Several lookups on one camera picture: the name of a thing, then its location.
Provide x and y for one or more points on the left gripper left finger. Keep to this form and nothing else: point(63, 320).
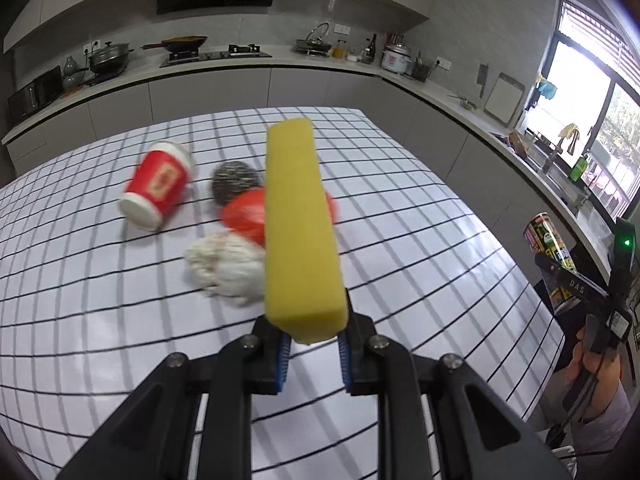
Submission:
point(189, 409)

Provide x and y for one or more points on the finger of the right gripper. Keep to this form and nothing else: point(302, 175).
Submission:
point(552, 272)

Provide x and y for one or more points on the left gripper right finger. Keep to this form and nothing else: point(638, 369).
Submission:
point(438, 417)

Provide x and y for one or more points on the yellow printed drink can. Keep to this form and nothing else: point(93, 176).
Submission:
point(543, 238)

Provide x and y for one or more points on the white tissue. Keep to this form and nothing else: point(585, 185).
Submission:
point(228, 265)

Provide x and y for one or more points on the yellow sponge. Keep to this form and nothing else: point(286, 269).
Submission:
point(304, 292)

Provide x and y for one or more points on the red plastic bag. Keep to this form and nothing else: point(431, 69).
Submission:
point(247, 214)

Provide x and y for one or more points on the red paper cup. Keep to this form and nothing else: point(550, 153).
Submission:
point(157, 185)

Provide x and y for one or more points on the steel wool scrubber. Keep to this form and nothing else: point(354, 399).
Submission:
point(231, 179)

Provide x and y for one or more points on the person's right hand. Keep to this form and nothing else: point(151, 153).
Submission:
point(606, 371)

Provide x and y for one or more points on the white cutting board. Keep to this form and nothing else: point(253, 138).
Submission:
point(504, 99)

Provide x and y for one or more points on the white rice cooker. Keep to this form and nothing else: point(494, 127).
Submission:
point(395, 58)

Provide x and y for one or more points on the yellow oil bottle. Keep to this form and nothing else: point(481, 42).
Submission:
point(340, 49)

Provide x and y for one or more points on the black microwave oven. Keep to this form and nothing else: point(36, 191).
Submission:
point(36, 95)

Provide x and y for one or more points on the lidded cooking pot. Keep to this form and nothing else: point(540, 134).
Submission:
point(111, 59)

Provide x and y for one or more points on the black gas stove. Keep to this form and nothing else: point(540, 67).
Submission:
point(233, 51)

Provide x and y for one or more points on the black wok on stove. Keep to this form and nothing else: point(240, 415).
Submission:
point(178, 45)

